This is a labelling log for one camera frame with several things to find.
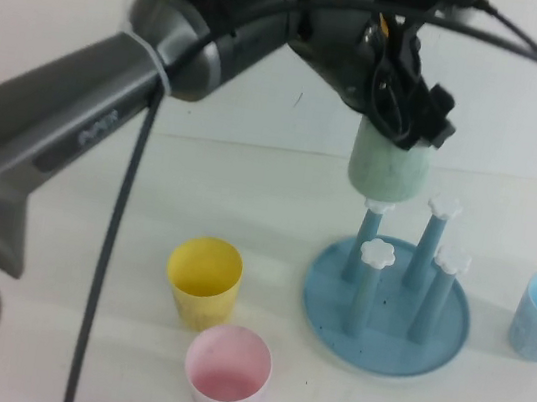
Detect long black arm cable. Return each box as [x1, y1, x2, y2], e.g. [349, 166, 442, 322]
[61, 0, 537, 402]

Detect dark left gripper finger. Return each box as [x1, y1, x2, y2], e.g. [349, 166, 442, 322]
[413, 81, 464, 153]
[363, 114, 422, 152]

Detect white cable tie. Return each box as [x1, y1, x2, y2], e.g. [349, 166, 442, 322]
[126, 31, 179, 95]

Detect thin black camera cable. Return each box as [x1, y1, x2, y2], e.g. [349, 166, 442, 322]
[465, 0, 537, 75]

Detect blue cup stand, white caps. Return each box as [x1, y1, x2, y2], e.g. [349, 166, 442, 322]
[292, 176, 490, 390]

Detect green plastic cup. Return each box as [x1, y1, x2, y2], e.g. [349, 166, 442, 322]
[343, 115, 437, 210]

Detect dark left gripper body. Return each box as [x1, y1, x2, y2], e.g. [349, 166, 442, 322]
[280, 1, 447, 136]

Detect yellow plastic cup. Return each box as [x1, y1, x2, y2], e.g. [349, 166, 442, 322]
[157, 230, 248, 337]

